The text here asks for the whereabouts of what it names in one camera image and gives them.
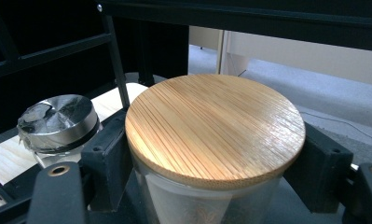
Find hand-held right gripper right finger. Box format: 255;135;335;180
282;121;354;215

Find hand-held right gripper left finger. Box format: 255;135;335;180
80;108;135;213

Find metal-lid glass jar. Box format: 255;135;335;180
16;93;103;169

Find wooden-lid jar brown contents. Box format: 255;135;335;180
124;73;307;224

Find black metal shelf rack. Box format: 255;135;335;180
0;0;372;224

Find thin dark floor cable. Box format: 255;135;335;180
299;111;372;143

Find white table frame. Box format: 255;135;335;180
216;29;252;77

